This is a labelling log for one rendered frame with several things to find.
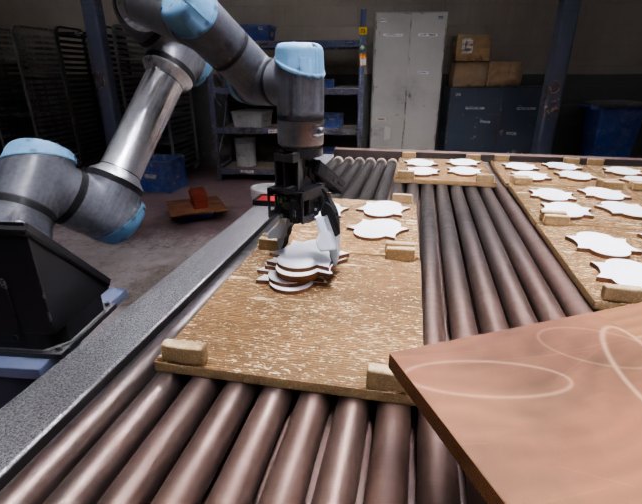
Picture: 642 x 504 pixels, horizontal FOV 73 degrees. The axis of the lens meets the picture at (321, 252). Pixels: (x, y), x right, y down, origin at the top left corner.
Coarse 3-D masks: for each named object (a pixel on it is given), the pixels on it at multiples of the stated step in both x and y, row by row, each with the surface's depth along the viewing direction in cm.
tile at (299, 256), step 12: (312, 240) 86; (276, 252) 80; (288, 252) 80; (300, 252) 80; (312, 252) 80; (324, 252) 80; (288, 264) 75; (300, 264) 75; (312, 264) 75; (324, 264) 75
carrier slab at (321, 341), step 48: (240, 288) 76; (336, 288) 76; (384, 288) 76; (192, 336) 62; (240, 336) 62; (288, 336) 62; (336, 336) 62; (384, 336) 62; (288, 384) 54; (336, 384) 53
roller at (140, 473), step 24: (360, 168) 187; (192, 384) 55; (216, 384) 57; (168, 408) 52; (192, 408) 52; (168, 432) 48; (192, 432) 51; (144, 456) 45; (168, 456) 46; (120, 480) 42; (144, 480) 43
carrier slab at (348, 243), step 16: (352, 208) 120; (416, 208) 120; (304, 224) 107; (352, 224) 107; (416, 224) 107; (304, 240) 97; (352, 240) 97; (384, 240) 97; (400, 240) 97; (416, 240) 97; (384, 256) 90; (416, 256) 89
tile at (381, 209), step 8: (360, 208) 117; (368, 208) 117; (376, 208) 117; (384, 208) 117; (392, 208) 117; (400, 208) 117; (408, 208) 118; (368, 216) 112; (376, 216) 111; (384, 216) 111; (392, 216) 113; (400, 216) 112
